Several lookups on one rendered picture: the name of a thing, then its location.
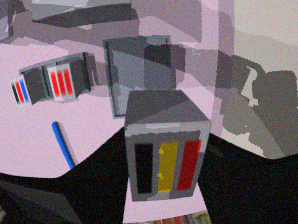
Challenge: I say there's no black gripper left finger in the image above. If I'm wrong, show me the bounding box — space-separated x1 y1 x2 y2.
0 127 129 224

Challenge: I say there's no blue rod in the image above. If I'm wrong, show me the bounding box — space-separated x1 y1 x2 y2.
52 123 74 169

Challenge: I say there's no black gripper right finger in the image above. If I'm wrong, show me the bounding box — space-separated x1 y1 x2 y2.
197 133 298 224

